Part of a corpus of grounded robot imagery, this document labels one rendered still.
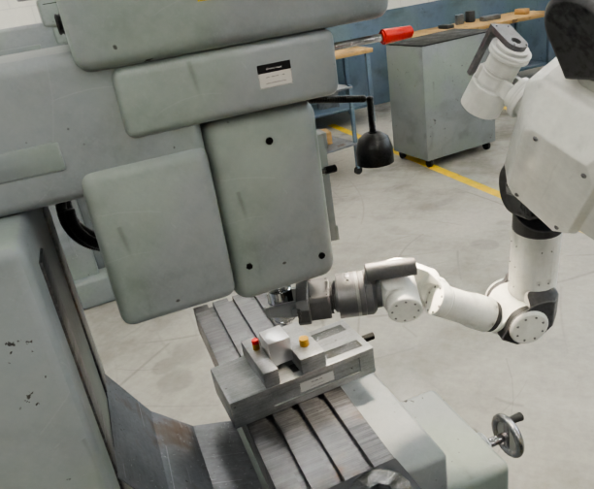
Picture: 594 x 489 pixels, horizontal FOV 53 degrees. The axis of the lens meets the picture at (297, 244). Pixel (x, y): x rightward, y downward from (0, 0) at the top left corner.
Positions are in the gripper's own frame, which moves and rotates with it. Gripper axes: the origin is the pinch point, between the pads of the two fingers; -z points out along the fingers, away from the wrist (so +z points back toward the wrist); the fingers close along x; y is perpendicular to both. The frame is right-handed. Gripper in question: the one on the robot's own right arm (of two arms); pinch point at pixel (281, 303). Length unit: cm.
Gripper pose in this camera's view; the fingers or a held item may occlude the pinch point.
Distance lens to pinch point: 116.7
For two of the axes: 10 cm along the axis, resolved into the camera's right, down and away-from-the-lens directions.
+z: 9.9, -1.4, -0.7
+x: 0.0, 4.2, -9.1
